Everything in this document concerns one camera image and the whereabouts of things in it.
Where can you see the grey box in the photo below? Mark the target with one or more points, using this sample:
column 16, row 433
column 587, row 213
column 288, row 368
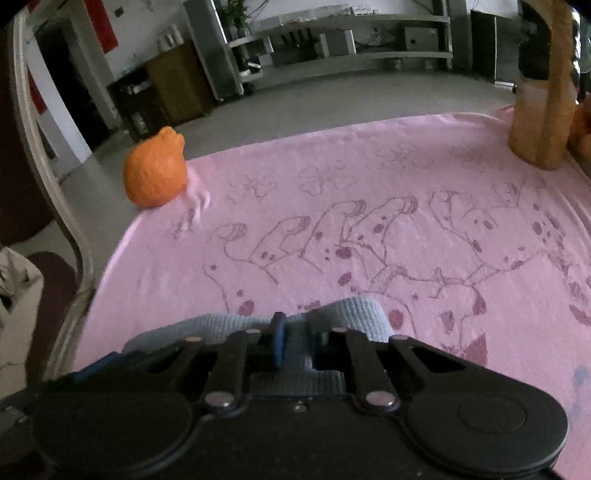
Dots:
column 419, row 38

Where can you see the wooden cabinet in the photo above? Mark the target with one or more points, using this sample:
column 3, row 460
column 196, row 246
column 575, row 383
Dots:
column 180, row 83

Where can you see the black cabinet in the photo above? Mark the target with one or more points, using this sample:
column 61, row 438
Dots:
column 487, row 46

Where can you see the red wall banner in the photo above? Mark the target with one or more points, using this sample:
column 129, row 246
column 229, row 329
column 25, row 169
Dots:
column 100, row 23

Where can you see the white crumpled cloth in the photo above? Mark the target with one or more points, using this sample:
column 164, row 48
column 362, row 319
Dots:
column 16, row 295

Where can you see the potted plant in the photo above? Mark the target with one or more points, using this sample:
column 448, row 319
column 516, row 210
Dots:
column 235, row 16

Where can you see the grey metal shelf unit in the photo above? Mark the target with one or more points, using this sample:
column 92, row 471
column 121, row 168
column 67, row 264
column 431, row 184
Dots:
column 323, row 69

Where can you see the black low table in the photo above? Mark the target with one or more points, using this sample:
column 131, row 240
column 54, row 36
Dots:
column 134, row 108

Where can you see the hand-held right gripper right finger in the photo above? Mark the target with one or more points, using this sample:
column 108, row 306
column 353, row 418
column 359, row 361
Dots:
column 323, row 350

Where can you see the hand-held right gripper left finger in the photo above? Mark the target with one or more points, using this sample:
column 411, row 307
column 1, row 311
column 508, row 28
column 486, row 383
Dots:
column 277, row 342

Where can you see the pink printed blanket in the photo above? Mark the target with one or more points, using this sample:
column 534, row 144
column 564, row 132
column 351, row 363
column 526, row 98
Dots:
column 415, row 207

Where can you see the dark red cushion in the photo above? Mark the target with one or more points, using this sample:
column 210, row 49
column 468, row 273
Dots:
column 18, row 161

